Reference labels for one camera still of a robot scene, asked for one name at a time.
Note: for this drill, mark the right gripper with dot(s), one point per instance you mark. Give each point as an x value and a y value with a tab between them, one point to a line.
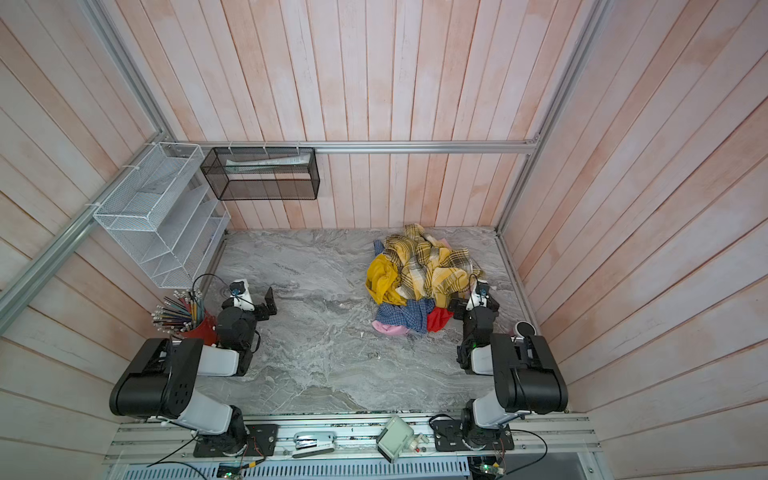
480	303

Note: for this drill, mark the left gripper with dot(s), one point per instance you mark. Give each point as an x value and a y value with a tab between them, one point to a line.
258	306

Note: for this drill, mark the red cloth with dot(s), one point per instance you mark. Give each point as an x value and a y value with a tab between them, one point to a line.
438	318

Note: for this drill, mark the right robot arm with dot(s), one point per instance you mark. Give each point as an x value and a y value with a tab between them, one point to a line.
526	377

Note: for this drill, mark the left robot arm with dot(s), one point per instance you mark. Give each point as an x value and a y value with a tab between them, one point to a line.
160	382

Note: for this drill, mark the yellow plaid cloth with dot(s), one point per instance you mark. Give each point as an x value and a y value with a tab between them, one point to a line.
428	269

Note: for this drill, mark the blue checked cloth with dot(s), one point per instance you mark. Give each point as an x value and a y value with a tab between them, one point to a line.
413	315

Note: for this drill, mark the pink cloth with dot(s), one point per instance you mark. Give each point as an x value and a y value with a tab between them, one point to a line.
390	330

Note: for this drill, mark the plain yellow cloth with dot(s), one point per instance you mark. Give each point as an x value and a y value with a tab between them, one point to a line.
383	279

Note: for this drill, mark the red pencil cup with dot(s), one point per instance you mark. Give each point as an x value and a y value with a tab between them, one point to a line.
206	331

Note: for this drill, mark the coloured pencils bundle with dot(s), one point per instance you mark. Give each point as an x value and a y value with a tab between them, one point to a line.
179	313

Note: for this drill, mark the green white box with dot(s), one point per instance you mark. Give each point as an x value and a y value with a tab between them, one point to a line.
396	436

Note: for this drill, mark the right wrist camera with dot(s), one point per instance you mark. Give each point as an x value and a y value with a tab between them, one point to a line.
479	294

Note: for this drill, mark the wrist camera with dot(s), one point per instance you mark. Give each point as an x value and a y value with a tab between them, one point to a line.
479	294
240	295

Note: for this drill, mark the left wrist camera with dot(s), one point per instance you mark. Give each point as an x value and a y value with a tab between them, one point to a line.
240	295

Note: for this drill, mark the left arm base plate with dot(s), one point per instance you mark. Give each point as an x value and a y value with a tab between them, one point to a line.
253	440

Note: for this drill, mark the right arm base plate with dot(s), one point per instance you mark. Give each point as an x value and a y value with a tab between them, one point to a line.
452	435

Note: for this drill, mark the black wire mesh basket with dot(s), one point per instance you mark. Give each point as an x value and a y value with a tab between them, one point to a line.
262	173

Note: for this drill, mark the white wire mesh shelf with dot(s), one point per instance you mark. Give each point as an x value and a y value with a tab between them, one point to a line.
167	220

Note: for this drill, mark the aluminium front rail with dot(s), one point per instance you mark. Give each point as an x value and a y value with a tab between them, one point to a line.
139	443

